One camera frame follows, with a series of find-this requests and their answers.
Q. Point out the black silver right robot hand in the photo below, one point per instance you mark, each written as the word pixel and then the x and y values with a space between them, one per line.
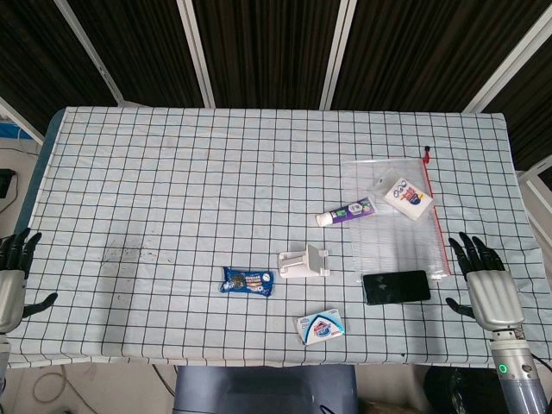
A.
pixel 493 297

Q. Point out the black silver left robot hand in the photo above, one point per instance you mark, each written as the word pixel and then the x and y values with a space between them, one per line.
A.
pixel 10 297

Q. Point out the black smartphone with blue edge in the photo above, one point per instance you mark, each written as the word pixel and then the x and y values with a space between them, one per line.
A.
pixel 397 287

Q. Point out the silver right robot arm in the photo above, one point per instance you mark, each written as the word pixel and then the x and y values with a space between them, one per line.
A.
pixel 517 375

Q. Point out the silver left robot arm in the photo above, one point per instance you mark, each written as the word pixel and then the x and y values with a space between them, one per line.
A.
pixel 2 358

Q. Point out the white folding phone stand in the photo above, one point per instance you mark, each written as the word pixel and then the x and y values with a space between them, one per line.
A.
pixel 302 261

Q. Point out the black bag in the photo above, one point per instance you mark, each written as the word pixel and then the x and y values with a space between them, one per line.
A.
pixel 457 392

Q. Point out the clear zip bag red zipper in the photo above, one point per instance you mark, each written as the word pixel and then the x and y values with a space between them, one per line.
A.
pixel 397 246

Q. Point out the white tissue pack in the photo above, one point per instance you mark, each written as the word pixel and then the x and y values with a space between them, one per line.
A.
pixel 409 199

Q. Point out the purple toothpaste tube white cap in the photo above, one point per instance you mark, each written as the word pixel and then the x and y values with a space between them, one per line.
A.
pixel 347 212

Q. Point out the white blue Safeguard soap box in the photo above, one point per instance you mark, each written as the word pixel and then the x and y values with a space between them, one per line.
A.
pixel 320 327

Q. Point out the white black grid tablecloth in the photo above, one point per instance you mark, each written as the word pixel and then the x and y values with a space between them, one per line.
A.
pixel 172 194

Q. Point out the blue Oreo cookie pack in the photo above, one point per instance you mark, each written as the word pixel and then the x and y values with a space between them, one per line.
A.
pixel 246 281

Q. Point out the blue grey robot torso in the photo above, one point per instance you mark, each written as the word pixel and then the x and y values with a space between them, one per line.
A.
pixel 263 392

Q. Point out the white frame post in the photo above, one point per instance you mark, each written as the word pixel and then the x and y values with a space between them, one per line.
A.
pixel 537 202
pixel 196 52
pixel 90 52
pixel 509 64
pixel 21 121
pixel 338 52

